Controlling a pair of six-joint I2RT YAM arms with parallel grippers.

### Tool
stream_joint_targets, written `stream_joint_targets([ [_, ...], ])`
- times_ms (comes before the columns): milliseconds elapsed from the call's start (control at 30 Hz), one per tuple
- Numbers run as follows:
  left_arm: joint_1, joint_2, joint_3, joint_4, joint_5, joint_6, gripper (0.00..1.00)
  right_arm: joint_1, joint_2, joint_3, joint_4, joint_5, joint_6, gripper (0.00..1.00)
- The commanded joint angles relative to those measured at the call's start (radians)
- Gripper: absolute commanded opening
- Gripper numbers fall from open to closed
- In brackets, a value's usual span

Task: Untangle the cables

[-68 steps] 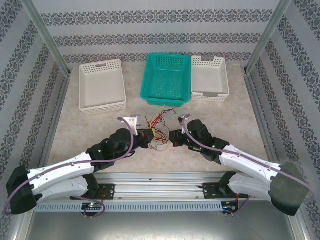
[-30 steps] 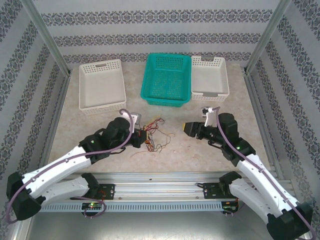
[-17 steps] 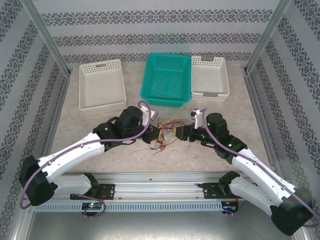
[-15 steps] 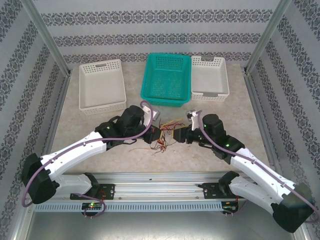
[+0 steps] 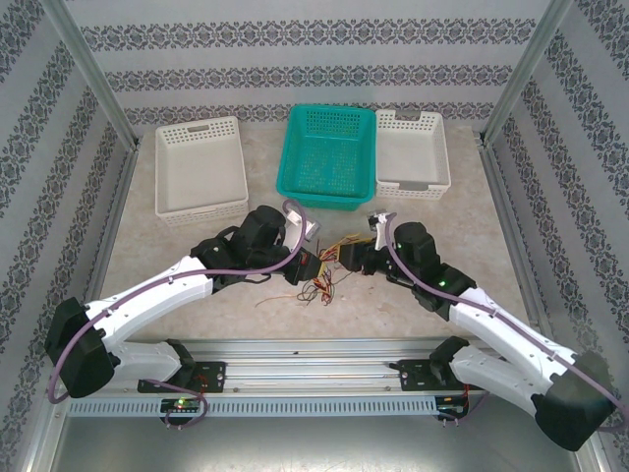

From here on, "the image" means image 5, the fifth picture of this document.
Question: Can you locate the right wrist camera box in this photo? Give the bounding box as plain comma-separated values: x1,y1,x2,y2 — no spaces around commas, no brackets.
367,209,397,252

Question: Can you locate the grey metal panel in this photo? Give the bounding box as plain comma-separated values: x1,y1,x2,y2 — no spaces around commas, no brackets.
29,390,608,472

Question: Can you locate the white basket with grey handle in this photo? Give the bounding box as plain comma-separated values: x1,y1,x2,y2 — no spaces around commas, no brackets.
374,108,452,201

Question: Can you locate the teal plastic basket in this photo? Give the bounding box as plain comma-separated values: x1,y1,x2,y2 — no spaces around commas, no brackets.
274,102,378,211

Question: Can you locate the dark red wire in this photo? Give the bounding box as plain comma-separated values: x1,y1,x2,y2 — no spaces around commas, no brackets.
316,274,343,306

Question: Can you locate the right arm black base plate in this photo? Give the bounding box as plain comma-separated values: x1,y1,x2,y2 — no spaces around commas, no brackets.
397,357,490,393

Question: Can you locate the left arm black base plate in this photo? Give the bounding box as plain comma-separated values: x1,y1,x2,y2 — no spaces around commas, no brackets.
137,361,227,394

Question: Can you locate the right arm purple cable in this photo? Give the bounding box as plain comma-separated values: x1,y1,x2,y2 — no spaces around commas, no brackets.
382,210,629,434

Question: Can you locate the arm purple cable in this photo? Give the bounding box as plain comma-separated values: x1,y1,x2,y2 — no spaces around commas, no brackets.
47,199,315,429
382,210,629,434

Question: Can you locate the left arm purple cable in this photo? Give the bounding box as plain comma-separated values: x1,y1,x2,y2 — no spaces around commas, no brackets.
47,199,315,429

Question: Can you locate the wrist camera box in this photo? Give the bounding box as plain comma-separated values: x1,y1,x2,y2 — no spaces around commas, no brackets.
286,208,323,252
367,209,397,252

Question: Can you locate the large white plastic basket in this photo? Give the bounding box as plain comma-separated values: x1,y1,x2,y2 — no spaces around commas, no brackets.
154,116,251,228

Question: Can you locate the grey slotted cable duct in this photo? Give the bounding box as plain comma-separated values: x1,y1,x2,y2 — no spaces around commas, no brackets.
66,396,439,418

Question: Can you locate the aluminium table side rail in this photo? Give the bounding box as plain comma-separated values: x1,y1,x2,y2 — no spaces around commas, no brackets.
66,145,142,360
481,145,561,355

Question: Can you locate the aluminium frame post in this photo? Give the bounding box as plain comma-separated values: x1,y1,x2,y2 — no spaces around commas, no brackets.
41,0,142,151
480,0,577,147

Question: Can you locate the black wire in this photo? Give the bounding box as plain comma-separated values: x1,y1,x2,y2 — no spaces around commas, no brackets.
304,270,354,304
296,279,323,307

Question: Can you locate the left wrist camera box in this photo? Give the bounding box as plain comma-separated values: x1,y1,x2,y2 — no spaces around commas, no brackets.
286,208,323,252

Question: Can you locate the aluminium mounting rail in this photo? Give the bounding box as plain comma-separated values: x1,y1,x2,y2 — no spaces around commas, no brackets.
48,337,584,394

